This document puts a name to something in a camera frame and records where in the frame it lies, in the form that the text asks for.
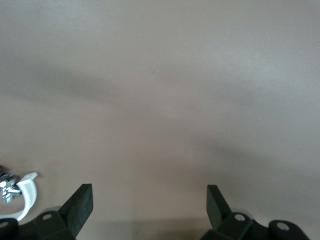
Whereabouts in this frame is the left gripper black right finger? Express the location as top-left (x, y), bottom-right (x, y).
top-left (199, 184), bottom-right (311, 240)

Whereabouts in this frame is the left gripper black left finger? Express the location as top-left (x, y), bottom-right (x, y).
top-left (0, 183), bottom-right (94, 240)

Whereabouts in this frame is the white semicircular pipe clamp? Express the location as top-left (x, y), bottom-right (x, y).
top-left (0, 171), bottom-right (39, 222)

